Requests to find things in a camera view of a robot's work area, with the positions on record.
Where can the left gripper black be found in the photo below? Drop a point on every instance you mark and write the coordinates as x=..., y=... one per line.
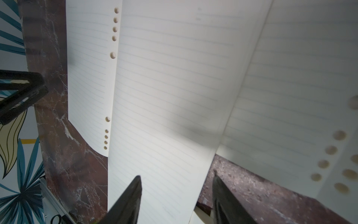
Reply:
x=26, y=89

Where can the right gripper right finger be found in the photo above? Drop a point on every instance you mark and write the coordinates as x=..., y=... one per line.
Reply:
x=226, y=208

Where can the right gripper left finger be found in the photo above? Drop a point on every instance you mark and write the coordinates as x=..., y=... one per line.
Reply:
x=126, y=208

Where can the open notebook back right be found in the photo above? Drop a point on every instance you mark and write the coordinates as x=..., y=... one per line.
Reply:
x=295, y=121

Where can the open notebook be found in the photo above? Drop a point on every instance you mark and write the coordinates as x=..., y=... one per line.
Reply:
x=151, y=86
x=295, y=121

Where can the open notebook back middle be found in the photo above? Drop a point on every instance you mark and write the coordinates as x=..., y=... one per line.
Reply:
x=151, y=86

